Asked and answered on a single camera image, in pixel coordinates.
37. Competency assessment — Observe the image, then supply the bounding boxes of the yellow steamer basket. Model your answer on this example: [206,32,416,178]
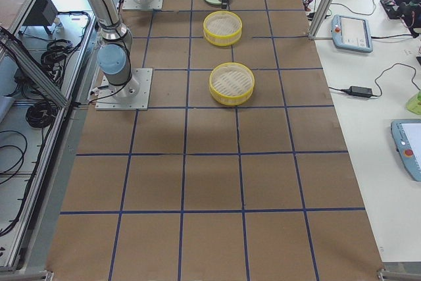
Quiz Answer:
[209,63,255,107]
[203,11,243,47]

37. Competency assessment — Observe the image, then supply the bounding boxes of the teach pendant upper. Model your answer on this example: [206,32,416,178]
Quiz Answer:
[331,14,373,53]

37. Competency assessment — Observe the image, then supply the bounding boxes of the teach pendant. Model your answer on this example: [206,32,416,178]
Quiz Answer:
[331,14,373,53]
[391,119,420,182]

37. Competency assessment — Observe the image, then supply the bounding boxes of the black electronics board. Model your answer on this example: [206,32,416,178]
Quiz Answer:
[380,0,411,20]

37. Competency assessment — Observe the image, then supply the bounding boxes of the black power adapter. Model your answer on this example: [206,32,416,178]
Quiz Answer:
[341,86,374,98]

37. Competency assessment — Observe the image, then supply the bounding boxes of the green plastic object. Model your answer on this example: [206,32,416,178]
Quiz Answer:
[405,91,421,115]

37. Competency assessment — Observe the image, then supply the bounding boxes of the teach pendant lower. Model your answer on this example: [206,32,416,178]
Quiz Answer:
[391,119,420,182]

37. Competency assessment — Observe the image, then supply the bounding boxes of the coiled black cables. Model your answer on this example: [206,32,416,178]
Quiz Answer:
[40,39,73,68]

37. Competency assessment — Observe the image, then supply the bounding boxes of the aluminium frame rail left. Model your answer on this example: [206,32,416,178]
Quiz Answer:
[1,27,70,108]

